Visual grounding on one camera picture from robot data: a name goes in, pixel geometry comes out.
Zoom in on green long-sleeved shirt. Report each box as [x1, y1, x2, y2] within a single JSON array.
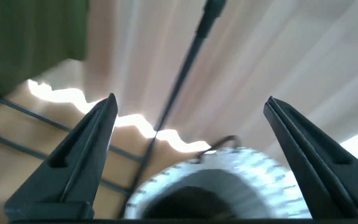
[[0, 0, 90, 100]]

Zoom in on beige curtain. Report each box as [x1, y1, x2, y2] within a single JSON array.
[[82, 0, 358, 159]]

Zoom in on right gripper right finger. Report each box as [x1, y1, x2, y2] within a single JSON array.
[[262, 95, 358, 219]]

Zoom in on black clothes rack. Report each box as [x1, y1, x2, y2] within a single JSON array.
[[0, 0, 228, 219]]

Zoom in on white laundry basket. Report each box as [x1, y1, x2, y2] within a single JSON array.
[[123, 134, 313, 220]]

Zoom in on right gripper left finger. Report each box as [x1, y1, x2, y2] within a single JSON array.
[[4, 92, 119, 220]]

